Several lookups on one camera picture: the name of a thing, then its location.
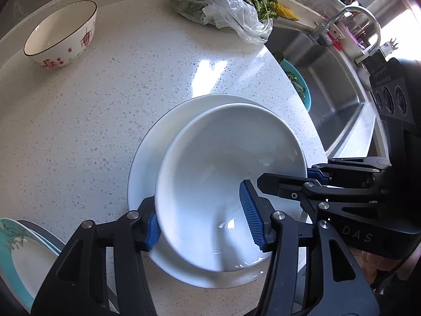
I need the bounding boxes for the teal floral plate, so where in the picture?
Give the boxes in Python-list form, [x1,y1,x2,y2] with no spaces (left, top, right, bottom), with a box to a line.
[0,217,63,312]

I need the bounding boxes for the red-rimmed white bowl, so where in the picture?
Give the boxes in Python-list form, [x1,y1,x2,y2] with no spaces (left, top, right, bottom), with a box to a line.
[23,0,98,70]

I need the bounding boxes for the plain white bowl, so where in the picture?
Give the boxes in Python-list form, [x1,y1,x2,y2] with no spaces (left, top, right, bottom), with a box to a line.
[155,103,308,273]

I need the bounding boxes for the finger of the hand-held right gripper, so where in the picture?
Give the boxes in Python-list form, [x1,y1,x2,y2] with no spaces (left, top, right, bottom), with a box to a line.
[257,172,390,224]
[307,156,393,186]

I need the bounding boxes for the stainless steel sink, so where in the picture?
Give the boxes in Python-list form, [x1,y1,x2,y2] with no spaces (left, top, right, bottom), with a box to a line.
[265,23,377,159]

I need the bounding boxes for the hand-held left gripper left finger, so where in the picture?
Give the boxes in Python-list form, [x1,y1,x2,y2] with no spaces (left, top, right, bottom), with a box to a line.
[31,196,162,316]

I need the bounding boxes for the yellow vegetable pieces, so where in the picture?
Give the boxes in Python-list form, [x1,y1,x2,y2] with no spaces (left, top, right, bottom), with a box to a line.
[276,3,300,21]

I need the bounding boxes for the person's right hand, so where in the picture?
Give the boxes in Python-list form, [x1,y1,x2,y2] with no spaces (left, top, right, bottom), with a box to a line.
[359,248,401,287]

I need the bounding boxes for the teal strainer basket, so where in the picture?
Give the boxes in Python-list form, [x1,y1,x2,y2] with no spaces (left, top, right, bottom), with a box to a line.
[278,57,311,112]

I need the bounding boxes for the large white plate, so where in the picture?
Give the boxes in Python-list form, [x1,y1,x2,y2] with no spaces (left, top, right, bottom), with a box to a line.
[127,94,310,288]

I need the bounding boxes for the chrome faucet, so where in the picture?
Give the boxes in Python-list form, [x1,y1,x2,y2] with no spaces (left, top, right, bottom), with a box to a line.
[309,5,382,56]

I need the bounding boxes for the white chopping board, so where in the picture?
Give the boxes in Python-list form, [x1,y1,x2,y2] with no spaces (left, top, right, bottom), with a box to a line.
[243,0,329,32]

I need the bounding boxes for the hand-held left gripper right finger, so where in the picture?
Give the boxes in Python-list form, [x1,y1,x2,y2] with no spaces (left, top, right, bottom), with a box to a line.
[239,179,380,316]

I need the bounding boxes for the clear plastic bag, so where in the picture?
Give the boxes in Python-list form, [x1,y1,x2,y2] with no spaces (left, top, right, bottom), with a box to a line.
[169,0,273,44]

